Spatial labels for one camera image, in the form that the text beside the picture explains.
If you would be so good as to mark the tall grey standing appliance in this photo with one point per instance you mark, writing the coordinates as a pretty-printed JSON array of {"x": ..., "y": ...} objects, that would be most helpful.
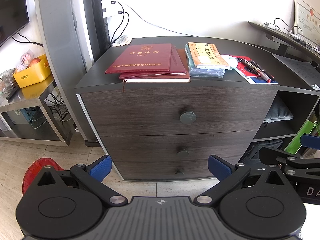
[{"x": 62, "y": 42}]

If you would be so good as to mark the green folder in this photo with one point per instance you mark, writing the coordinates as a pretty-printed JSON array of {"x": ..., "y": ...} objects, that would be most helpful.
[{"x": 300, "y": 140}]

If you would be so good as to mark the brown notebook with ribbon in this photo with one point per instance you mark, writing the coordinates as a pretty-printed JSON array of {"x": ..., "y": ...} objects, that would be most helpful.
[{"x": 155, "y": 80}]

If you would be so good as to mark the dark wood drawer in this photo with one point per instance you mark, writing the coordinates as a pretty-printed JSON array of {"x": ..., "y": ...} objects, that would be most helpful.
[
  {"x": 137, "y": 115},
  {"x": 140, "y": 147},
  {"x": 145, "y": 171}
]

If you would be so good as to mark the white notepad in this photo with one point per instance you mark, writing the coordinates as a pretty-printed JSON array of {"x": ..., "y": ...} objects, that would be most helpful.
[{"x": 121, "y": 41}]

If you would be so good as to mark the black remote control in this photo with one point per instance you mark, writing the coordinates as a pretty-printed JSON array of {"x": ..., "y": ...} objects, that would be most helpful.
[{"x": 12, "y": 94}]

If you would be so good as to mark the red trash bin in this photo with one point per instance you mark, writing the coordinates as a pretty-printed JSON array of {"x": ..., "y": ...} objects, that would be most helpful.
[{"x": 35, "y": 167}]

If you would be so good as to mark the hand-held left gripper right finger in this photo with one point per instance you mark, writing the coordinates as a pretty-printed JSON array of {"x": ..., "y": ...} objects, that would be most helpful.
[{"x": 219, "y": 168}]

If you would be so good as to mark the framed certificate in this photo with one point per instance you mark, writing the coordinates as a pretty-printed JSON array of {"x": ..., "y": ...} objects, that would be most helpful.
[{"x": 307, "y": 17}]

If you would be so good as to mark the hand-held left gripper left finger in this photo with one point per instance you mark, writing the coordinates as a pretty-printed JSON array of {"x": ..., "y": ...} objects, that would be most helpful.
[{"x": 101, "y": 168}]

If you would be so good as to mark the white round lid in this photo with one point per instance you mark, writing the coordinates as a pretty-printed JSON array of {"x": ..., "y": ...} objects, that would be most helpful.
[{"x": 230, "y": 61}]

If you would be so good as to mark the dark bag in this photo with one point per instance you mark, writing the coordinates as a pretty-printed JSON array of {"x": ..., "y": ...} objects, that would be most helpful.
[{"x": 265, "y": 150}]

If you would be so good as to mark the black television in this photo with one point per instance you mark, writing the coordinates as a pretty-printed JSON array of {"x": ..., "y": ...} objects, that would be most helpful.
[{"x": 11, "y": 10}]

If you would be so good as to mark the large red certificate folder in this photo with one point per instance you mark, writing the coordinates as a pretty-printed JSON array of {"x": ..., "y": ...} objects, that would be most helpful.
[{"x": 140, "y": 58}]

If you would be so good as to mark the grey cushion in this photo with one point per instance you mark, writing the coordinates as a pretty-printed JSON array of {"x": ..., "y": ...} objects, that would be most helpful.
[{"x": 278, "y": 111}]

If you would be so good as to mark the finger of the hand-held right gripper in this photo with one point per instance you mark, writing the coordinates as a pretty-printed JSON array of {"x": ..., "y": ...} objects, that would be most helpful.
[
  {"x": 311, "y": 142},
  {"x": 275, "y": 155}
]

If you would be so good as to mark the red apple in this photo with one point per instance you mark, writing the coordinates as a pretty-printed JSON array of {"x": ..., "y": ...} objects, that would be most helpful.
[{"x": 35, "y": 62}]

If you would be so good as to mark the clear plastic snack bag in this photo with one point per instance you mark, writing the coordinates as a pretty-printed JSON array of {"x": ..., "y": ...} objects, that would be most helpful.
[{"x": 7, "y": 80}]

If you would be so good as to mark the white charger plug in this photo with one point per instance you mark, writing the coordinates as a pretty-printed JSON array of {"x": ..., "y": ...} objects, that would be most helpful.
[
  {"x": 108, "y": 4},
  {"x": 111, "y": 13}
]

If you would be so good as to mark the fruit in foam net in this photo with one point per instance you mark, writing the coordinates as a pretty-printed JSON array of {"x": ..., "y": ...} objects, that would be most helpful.
[{"x": 26, "y": 58}]

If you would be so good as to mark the small red certificate folder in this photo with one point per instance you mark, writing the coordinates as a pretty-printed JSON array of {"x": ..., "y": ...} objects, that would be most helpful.
[{"x": 178, "y": 66}]

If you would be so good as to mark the dark curved desk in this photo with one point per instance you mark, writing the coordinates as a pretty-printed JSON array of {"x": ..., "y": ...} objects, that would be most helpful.
[{"x": 270, "y": 33}]

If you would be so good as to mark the orange paper booklet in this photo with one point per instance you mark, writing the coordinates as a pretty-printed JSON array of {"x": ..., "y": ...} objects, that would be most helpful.
[{"x": 203, "y": 53}]

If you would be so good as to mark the round grey drawer knob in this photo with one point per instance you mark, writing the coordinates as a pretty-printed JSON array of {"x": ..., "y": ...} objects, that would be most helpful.
[
  {"x": 183, "y": 152},
  {"x": 187, "y": 117},
  {"x": 179, "y": 173}
]

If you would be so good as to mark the yellow plastic basket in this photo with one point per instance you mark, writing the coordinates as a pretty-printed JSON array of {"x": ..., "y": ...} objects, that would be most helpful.
[{"x": 32, "y": 76}]

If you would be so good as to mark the dark wood drawer cabinet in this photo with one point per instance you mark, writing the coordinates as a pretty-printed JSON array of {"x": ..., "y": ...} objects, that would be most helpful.
[{"x": 157, "y": 42}]

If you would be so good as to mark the red and blue pad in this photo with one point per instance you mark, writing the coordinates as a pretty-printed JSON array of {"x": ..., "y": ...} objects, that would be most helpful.
[{"x": 246, "y": 73}]

